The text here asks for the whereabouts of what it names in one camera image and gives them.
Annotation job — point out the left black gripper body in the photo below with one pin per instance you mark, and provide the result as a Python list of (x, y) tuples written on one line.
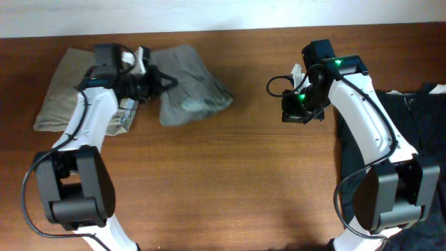
[(153, 81)]

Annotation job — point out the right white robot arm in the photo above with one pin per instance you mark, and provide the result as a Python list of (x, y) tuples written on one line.
[(398, 188)]

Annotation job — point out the grey shorts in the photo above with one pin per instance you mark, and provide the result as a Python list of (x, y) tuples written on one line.
[(198, 95)]

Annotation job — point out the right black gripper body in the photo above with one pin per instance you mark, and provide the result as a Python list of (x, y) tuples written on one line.
[(302, 115)]

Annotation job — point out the folded khaki shorts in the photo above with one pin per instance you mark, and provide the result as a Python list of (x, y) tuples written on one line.
[(61, 98)]

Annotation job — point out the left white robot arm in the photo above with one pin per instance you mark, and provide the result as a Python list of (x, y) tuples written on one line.
[(75, 188)]

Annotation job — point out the dark navy garment pile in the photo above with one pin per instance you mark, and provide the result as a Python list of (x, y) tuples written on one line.
[(420, 117)]

